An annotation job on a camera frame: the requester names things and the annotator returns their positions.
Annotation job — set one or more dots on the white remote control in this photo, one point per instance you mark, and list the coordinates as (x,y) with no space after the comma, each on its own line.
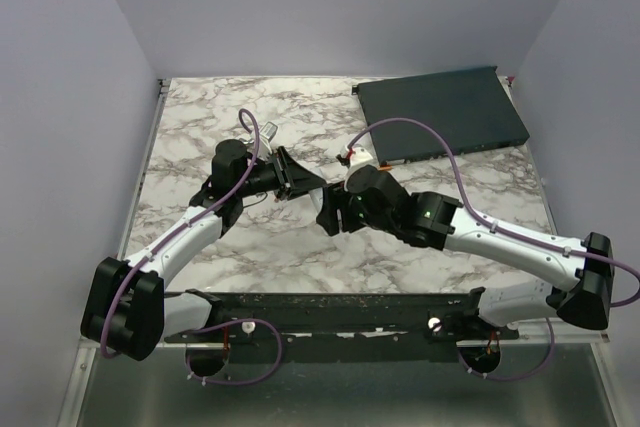
(317,198)

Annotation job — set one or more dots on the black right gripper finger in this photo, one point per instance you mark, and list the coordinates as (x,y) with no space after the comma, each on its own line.
(338,191)
(330,217)

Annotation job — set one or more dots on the dark green flat electronics box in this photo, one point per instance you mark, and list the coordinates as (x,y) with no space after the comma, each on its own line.
(469,108)

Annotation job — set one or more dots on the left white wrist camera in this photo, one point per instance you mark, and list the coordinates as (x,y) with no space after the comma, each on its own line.
(267,132)

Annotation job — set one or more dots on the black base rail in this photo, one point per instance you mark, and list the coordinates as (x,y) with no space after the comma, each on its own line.
(342,328)

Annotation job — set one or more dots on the aluminium extrusion rail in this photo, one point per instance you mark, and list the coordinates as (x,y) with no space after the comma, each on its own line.
(541,330)

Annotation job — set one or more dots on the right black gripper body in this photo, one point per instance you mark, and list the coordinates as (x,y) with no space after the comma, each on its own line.
(352,218)

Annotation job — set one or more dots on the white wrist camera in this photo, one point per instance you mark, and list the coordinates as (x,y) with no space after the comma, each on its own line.
(267,132)
(355,157)

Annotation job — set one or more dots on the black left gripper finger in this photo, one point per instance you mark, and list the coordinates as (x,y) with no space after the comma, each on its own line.
(297,176)
(295,193)

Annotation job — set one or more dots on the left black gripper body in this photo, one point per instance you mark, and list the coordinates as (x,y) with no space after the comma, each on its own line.
(262,178)

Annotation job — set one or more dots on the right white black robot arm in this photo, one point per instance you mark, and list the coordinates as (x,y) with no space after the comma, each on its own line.
(572,279)

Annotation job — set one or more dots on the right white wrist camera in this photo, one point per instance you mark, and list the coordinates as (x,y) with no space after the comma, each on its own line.
(355,157)

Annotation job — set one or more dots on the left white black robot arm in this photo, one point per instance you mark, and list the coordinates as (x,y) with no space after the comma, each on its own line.
(125,310)

